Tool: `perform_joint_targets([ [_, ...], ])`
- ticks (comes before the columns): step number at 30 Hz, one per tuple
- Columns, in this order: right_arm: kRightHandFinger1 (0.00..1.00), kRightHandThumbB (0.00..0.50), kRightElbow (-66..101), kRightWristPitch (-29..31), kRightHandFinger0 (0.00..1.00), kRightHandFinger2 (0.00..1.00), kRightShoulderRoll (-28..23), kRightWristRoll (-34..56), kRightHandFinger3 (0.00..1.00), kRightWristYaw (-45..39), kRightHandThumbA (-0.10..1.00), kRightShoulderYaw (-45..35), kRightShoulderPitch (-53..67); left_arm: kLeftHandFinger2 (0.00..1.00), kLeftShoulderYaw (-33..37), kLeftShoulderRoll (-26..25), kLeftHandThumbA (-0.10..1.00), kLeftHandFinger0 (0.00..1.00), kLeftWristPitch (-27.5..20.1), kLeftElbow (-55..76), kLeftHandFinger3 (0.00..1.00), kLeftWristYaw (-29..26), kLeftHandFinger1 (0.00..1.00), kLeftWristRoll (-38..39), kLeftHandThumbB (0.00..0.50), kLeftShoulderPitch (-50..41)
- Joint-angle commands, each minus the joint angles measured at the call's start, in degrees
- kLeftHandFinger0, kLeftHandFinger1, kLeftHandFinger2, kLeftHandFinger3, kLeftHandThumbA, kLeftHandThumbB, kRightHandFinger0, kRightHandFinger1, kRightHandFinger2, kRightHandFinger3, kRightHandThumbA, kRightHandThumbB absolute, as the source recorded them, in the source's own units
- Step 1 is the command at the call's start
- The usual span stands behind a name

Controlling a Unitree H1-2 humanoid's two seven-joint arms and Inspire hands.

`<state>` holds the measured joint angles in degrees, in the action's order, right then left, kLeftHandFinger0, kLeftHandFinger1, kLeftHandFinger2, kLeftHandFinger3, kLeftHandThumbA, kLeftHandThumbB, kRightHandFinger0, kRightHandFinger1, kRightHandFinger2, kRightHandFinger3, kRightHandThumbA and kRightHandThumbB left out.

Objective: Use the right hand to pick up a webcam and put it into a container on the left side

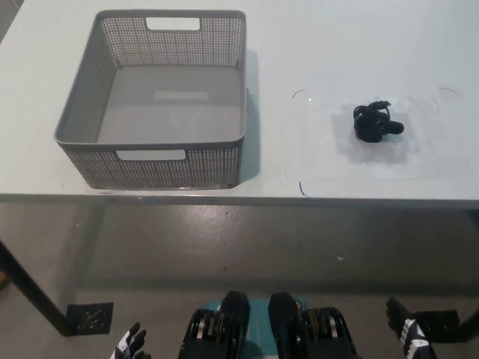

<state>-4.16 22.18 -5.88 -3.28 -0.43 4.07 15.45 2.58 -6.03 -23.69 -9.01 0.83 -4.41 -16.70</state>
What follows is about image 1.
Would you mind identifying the grey perforated plastic basket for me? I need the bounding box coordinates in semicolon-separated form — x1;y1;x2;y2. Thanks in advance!
53;9;248;190

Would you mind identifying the black webcam with cable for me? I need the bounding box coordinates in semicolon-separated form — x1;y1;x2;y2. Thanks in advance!
353;99;406;144

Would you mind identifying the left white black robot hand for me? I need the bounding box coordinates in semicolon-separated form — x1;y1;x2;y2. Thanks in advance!
108;322;153;359

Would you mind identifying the black metal table leg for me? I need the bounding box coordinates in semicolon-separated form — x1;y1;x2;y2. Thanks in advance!
0;239;82;337

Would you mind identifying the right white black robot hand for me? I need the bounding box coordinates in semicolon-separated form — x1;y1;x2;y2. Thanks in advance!
385;296;437;359

